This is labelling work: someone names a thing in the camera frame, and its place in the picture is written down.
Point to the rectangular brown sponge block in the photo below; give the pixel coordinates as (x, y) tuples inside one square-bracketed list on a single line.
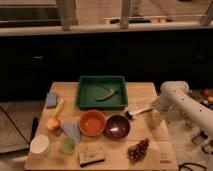
[(91, 156)]

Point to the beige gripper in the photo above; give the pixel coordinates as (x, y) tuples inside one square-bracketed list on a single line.
[(156, 118)]

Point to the light blue cloth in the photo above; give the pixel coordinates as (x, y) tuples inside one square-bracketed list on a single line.
[(71, 130)]

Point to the green pea pod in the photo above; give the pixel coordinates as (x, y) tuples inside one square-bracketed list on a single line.
[(105, 97)]

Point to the orange plastic bowl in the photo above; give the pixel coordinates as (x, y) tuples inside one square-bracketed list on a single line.
[(92, 123)]

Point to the green plastic tray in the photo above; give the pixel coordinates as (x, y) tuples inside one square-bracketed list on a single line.
[(91, 87)]

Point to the brown pine cone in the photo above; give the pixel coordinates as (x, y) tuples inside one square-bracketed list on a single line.
[(138, 151)]

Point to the green plastic cup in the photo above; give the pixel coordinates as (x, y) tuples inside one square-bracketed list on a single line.
[(67, 146)]

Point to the white round lid container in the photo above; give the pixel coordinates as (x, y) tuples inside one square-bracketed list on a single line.
[(40, 145)]

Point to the dark brown bowl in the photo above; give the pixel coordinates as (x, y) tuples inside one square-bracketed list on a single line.
[(116, 127)]

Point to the yellow red apple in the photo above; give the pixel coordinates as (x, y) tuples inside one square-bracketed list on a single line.
[(53, 124)]

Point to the blue sponge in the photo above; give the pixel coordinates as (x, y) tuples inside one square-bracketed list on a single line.
[(51, 100)]

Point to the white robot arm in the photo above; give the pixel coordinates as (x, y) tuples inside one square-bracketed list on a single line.
[(175, 92)]

